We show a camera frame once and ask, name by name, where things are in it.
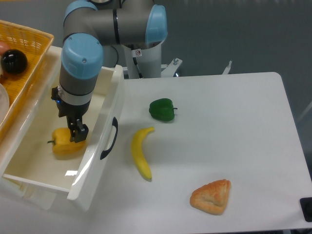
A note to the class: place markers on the yellow bell pepper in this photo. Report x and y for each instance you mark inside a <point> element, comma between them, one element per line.
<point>61,144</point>

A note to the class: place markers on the pink object in basket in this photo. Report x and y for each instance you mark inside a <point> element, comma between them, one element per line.
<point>3,47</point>

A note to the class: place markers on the black drawer handle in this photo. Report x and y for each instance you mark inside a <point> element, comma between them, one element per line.
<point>111,139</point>

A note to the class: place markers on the orange woven basket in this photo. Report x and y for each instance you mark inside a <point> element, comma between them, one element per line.
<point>28,47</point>

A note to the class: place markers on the green bell pepper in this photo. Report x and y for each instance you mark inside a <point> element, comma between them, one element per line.
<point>162,110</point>

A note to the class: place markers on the yellow banana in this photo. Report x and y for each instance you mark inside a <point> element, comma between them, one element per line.
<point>138,155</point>

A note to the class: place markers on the white round object in basket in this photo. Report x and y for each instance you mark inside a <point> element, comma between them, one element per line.
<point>4,103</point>

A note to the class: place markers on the black object at table edge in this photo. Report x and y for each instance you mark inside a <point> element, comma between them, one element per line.
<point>306,206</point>

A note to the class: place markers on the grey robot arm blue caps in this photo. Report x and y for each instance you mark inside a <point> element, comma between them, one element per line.
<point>137,24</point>

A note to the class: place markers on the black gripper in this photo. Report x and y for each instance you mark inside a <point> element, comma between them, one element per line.
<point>74,114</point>

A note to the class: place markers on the white drawer cabinet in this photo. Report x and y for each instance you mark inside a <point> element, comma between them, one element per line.
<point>35,95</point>

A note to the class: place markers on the triangular puff pastry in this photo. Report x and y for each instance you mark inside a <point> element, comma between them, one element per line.
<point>211,198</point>

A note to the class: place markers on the black round fruit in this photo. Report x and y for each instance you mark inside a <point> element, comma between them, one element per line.
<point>14,61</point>

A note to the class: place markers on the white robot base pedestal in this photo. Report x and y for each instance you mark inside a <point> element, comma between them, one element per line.
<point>144,61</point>

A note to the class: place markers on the white open drawer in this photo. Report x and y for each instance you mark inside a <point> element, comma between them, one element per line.
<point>38,175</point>

